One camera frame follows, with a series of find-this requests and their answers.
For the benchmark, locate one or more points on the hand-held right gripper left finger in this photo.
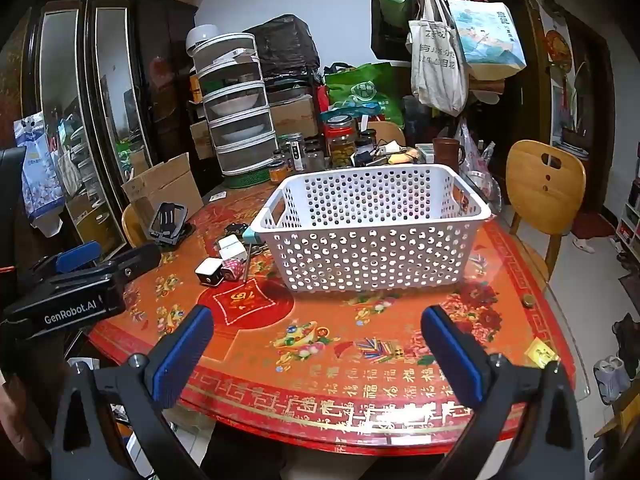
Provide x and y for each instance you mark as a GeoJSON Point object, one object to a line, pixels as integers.
{"type": "Point", "coordinates": [184, 357]}

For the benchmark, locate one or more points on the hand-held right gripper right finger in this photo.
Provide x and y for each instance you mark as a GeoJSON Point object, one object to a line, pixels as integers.
{"type": "Point", "coordinates": [450, 357]}

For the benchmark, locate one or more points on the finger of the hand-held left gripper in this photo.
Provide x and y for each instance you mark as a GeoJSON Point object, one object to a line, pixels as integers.
{"type": "Point", "coordinates": [137, 260]}
{"type": "Point", "coordinates": [77, 256]}

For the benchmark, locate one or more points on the pink dotted cube charger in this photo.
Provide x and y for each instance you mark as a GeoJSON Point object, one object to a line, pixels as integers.
{"type": "Point", "coordinates": [231, 270]}

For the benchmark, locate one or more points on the white cube charger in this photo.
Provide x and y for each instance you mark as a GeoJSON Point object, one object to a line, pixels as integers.
{"type": "Point", "coordinates": [232, 247]}

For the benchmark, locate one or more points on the teal multi-port charger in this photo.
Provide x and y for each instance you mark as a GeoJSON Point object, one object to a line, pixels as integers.
{"type": "Point", "coordinates": [248, 234]}

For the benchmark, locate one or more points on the white perforated plastic basket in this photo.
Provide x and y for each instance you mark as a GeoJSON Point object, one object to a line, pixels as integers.
{"type": "Point", "coordinates": [370, 255]}

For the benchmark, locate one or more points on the black phone holder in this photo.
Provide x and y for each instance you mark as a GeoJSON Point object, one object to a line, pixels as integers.
{"type": "Point", "coordinates": [169, 224]}

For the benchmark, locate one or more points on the open cardboard box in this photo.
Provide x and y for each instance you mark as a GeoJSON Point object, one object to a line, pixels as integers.
{"type": "Point", "coordinates": [162, 187]}

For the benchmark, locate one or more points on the yellow card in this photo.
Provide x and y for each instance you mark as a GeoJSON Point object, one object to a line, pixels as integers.
{"type": "Point", "coordinates": [541, 351]}

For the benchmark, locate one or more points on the blue and white hanging bag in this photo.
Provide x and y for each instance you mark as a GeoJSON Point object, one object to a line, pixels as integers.
{"type": "Point", "coordinates": [39, 165]}

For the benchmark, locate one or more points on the green plastic basket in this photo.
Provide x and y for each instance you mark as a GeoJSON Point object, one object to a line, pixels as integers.
{"type": "Point", "coordinates": [247, 177]}

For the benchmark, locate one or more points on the dark mirrored wardrobe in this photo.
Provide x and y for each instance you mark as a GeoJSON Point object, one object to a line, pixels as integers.
{"type": "Point", "coordinates": [100, 110]}

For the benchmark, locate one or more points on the grey slip-on shoes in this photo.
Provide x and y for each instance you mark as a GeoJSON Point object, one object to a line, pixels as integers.
{"type": "Point", "coordinates": [611, 377]}

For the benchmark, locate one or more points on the orange-filled small jar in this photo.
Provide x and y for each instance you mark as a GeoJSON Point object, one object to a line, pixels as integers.
{"type": "Point", "coordinates": [278, 171]}

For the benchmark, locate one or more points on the black shoes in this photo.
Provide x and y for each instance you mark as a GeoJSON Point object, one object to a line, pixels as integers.
{"type": "Point", "coordinates": [627, 340]}

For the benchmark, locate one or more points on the white stacked drawer tower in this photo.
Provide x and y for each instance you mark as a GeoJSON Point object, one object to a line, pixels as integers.
{"type": "Point", "coordinates": [235, 110]}

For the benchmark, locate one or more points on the wooden chair with cutout backrest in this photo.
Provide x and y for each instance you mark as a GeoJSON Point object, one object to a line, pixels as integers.
{"type": "Point", "coordinates": [542, 190]}

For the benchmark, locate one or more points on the clear glass jar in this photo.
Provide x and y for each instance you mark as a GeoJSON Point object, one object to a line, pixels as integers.
{"type": "Point", "coordinates": [292, 146]}

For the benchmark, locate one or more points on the clear plastic bag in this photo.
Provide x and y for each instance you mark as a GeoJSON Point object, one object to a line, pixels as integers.
{"type": "Point", "coordinates": [472, 157]}

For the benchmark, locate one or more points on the brown ceramic mug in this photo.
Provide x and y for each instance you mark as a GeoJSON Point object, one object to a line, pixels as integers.
{"type": "Point", "coordinates": [446, 153]}

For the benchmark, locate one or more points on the brown cardboard box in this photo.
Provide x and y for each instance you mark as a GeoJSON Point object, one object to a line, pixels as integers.
{"type": "Point", "coordinates": [295, 116]}

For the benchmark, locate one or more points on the white cubby shelf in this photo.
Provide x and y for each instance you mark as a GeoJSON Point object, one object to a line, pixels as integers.
{"type": "Point", "coordinates": [629, 215]}

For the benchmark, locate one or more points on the red-lidded pickle jar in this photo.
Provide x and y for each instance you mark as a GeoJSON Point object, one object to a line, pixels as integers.
{"type": "Point", "coordinates": [342, 142]}

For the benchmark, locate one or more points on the black plastic bag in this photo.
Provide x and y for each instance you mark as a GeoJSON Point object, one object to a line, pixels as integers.
{"type": "Point", "coordinates": [285, 45]}

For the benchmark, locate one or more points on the potted plant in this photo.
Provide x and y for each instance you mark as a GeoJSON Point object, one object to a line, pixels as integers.
{"type": "Point", "coordinates": [575, 120]}

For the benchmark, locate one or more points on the green shopping bag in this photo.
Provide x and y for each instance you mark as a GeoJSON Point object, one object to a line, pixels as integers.
{"type": "Point", "coordinates": [367, 92]}

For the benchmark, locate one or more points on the beige canvas tote bag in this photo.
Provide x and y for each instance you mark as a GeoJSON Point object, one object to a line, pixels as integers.
{"type": "Point", "coordinates": [437, 65]}

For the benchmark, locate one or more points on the blue illustrated tote bag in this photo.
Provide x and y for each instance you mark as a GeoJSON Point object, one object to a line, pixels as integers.
{"type": "Point", "coordinates": [485, 35]}

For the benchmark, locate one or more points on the red round wall decoration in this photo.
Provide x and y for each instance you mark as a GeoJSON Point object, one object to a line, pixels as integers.
{"type": "Point", "coordinates": [557, 46]}

